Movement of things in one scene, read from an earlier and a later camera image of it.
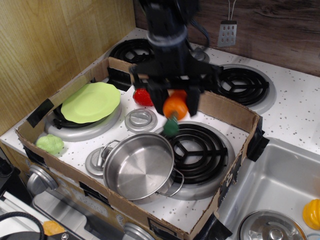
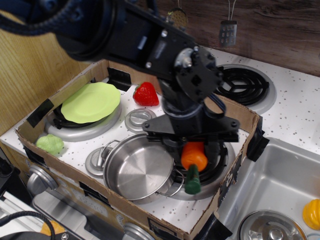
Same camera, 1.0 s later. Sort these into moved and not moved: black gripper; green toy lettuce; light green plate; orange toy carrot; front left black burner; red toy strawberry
Moved: orange toy carrot; black gripper
Not moved: light green plate; front left black burner; green toy lettuce; red toy strawberry
